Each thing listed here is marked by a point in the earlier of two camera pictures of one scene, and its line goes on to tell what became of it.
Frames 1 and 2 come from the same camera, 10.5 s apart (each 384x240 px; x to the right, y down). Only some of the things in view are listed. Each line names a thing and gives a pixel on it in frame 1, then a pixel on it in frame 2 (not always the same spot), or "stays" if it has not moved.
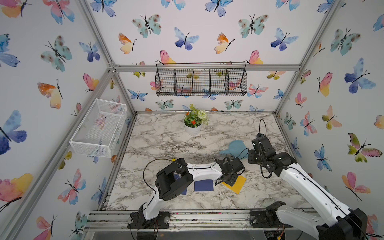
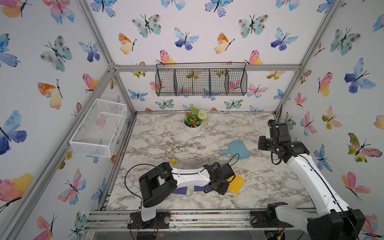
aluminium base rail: [183, 219] stays
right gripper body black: [253, 158] -> [267, 144]
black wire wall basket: [201, 79] stays
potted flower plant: [193, 119] stays
